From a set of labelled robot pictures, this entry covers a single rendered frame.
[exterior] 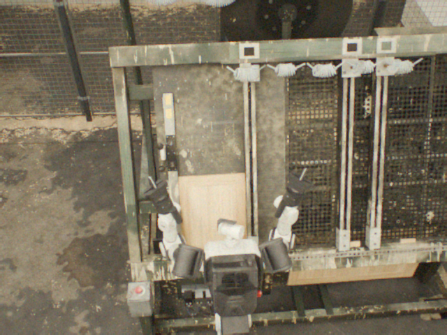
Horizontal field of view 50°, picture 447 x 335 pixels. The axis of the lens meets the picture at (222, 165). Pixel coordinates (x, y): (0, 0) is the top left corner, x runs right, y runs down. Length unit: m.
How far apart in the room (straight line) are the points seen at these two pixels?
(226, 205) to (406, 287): 1.80
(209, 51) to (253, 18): 0.63
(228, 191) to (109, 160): 2.24
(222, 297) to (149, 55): 1.23
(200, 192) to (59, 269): 1.70
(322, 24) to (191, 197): 1.35
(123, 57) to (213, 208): 0.96
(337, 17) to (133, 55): 1.32
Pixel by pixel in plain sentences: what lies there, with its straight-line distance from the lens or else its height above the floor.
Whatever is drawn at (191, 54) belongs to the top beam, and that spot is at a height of 1.92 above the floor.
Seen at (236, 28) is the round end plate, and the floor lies 1.75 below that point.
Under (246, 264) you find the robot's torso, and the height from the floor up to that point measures 1.40.
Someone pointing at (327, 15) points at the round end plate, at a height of 1.81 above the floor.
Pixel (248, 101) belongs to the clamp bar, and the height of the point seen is 1.67.
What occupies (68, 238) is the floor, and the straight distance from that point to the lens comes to 4.23.
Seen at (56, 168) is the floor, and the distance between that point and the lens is 4.83.
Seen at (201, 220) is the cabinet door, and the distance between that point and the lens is 2.76.
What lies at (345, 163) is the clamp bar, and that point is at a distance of 2.77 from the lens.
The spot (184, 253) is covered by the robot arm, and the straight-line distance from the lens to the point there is 2.29.
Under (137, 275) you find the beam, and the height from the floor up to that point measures 0.84.
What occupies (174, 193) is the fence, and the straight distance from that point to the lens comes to 2.69.
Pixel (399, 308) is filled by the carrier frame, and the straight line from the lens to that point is 3.70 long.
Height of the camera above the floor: 3.24
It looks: 45 degrees down
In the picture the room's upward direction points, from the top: straight up
